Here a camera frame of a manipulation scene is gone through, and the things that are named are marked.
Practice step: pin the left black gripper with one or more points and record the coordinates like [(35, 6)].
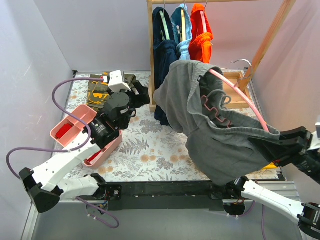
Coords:
[(136, 97)]

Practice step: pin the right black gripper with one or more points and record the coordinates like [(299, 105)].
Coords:
[(302, 144)]

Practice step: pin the grey shorts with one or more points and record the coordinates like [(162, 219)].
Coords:
[(217, 138)]

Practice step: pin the pink plastic hanger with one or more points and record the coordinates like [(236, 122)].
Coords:
[(243, 96)]

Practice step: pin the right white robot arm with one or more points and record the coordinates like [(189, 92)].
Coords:
[(305, 215)]

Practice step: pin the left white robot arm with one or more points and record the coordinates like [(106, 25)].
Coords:
[(87, 137)]

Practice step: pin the camouflage folded shorts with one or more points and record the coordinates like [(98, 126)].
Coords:
[(98, 91)]

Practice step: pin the navy blue shorts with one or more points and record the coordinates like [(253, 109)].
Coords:
[(164, 45)]

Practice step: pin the light blue shorts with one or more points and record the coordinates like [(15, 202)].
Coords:
[(182, 31)]

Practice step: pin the orange shorts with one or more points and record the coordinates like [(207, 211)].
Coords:
[(200, 47)]

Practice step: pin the yellow plastic tray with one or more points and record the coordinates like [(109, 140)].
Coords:
[(270, 166)]

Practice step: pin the floral table cloth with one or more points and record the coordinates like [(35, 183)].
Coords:
[(149, 151)]

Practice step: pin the red block right compartment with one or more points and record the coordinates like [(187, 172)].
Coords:
[(93, 157)]

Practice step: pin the red block compartment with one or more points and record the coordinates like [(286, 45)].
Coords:
[(93, 157), (63, 130)]

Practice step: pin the red block left compartment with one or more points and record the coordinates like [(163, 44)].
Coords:
[(63, 130)]

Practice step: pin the pink divided organizer tray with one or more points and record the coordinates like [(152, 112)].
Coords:
[(86, 114)]

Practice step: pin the wooden clothes rack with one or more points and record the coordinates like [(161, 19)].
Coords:
[(273, 30)]

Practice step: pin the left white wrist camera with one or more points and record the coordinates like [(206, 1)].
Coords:
[(116, 82)]

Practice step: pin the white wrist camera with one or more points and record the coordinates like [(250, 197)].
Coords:
[(116, 82), (317, 127)]

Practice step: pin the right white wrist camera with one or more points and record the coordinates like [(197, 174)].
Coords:
[(317, 127)]

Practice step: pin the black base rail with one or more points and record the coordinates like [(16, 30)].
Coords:
[(171, 195)]

